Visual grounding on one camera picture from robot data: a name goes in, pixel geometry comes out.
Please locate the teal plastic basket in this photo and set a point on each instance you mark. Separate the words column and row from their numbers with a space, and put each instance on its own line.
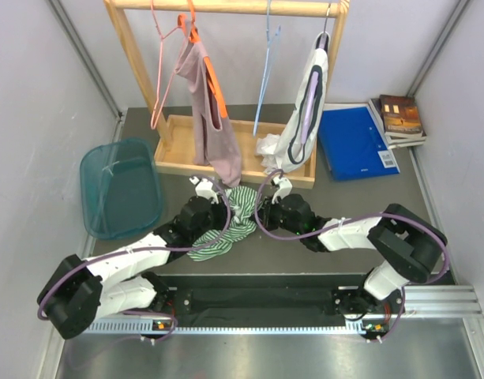
column 120, row 190

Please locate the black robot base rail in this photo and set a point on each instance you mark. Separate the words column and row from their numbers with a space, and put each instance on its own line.
column 260, row 301

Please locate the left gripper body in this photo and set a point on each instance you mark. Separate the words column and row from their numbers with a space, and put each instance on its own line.
column 216, row 220

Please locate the white navy-trimmed tank top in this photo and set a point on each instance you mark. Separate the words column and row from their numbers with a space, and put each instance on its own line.
column 290, row 149

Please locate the wooden clothes rack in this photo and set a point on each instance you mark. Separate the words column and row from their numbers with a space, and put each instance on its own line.
column 174, row 152

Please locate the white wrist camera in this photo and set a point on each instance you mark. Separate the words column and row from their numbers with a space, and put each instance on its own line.
column 206, row 188
column 283, row 188

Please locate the blue folder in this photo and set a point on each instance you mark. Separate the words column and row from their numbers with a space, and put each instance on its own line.
column 353, row 146

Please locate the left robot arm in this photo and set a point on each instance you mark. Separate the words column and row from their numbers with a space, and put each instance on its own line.
column 81, row 291

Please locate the green white striped tank top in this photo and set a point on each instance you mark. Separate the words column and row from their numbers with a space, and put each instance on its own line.
column 242, row 200

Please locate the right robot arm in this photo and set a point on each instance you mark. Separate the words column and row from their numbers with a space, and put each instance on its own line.
column 408, row 244

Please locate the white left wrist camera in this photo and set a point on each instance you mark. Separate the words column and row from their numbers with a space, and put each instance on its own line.
column 206, row 188

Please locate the stack of books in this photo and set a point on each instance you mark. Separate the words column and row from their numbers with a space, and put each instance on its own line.
column 398, row 121

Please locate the orange hanger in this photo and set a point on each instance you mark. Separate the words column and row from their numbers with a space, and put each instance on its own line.
column 193, row 37

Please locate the mauve tank top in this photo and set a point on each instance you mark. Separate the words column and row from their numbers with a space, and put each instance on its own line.
column 215, row 143

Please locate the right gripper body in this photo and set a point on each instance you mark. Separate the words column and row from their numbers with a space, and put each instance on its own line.
column 275, row 217

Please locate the light blue wire hanger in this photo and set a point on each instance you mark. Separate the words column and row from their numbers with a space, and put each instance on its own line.
column 271, row 38

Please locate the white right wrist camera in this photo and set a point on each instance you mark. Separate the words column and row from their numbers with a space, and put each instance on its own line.
column 283, row 188

